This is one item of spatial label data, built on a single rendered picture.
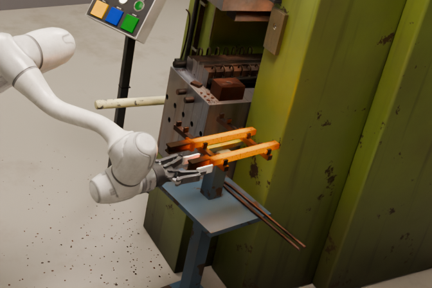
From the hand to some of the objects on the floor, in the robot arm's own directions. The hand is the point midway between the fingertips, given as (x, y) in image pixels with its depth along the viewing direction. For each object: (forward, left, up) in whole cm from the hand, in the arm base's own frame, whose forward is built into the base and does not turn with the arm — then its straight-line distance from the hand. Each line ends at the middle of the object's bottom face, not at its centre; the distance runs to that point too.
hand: (198, 164), depth 229 cm
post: (+53, +115, -94) cm, 158 cm away
